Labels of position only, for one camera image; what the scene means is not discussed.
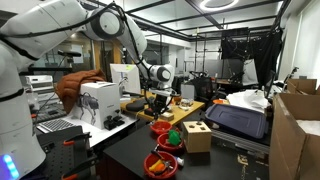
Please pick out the orange toy fruit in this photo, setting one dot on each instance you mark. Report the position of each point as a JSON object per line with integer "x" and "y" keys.
{"x": 160, "y": 167}

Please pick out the large cardboard box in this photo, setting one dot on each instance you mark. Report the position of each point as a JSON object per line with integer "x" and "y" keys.
{"x": 290, "y": 146}

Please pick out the red plastic bowl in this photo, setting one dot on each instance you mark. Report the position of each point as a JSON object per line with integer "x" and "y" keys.
{"x": 160, "y": 127}
{"x": 165, "y": 145}
{"x": 160, "y": 174}

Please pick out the grey box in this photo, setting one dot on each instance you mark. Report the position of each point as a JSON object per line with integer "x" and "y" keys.
{"x": 187, "y": 91}

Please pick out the brown ball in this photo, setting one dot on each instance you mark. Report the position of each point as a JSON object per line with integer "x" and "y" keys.
{"x": 177, "y": 99}

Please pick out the wooden table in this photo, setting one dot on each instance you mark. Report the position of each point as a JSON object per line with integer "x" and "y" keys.
{"x": 181, "y": 115}

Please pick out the open cardboard box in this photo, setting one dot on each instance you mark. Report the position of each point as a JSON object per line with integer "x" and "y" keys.
{"x": 301, "y": 86}

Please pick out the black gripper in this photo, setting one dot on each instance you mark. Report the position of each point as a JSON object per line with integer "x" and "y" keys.
{"x": 162, "y": 102}

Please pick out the dark blue bin lid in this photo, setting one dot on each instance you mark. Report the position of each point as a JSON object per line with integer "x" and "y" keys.
{"x": 238, "y": 120}

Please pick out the white desk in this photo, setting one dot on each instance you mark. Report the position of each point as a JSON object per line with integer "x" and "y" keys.
{"x": 96, "y": 133}

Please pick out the white lab instrument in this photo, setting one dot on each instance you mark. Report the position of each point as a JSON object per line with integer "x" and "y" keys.
{"x": 39, "y": 83}

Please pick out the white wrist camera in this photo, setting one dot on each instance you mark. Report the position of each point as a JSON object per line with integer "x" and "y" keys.
{"x": 160, "y": 92}

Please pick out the black office chair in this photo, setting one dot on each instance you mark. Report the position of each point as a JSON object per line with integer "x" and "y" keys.
{"x": 202, "y": 88}

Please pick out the silver keyboard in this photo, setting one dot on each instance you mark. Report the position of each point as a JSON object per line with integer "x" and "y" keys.
{"x": 55, "y": 125}

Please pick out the brown puffer jacket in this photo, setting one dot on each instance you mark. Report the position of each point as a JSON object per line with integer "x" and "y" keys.
{"x": 73, "y": 86}

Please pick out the white paper pile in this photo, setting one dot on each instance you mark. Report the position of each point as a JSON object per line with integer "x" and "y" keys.
{"x": 248, "y": 100}

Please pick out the green plastic toy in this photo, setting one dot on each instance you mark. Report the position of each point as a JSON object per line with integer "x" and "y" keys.
{"x": 174, "y": 137}

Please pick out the black curtain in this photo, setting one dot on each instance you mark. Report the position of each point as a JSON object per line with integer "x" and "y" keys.
{"x": 263, "y": 53}

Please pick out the white computer monitor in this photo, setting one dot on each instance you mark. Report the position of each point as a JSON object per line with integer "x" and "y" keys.
{"x": 125, "y": 78}

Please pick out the clear glass jar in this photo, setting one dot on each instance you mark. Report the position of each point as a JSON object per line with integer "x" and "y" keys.
{"x": 186, "y": 104}

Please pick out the yellow toy banana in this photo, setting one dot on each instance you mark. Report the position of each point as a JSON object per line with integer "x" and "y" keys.
{"x": 153, "y": 167}

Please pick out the black perforated board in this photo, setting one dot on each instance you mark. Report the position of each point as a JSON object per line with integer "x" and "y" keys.
{"x": 56, "y": 156}

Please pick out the blue white toothpaste tube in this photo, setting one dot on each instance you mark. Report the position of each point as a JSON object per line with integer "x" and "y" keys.
{"x": 179, "y": 161}

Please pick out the wooden shape sorter box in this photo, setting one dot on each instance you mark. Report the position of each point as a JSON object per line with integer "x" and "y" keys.
{"x": 196, "y": 140}

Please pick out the small tan cardboard box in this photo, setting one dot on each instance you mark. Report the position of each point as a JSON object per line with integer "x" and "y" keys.
{"x": 167, "y": 116}

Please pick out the black pouch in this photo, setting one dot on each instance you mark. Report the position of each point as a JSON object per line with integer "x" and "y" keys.
{"x": 136, "y": 105}

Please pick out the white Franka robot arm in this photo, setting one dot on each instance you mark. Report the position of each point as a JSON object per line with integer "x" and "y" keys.
{"x": 33, "y": 26}

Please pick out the black camera on stand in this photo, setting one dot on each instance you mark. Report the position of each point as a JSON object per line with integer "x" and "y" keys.
{"x": 69, "y": 53}

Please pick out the white robot dog box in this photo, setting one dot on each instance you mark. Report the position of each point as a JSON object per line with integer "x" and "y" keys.
{"x": 100, "y": 103}

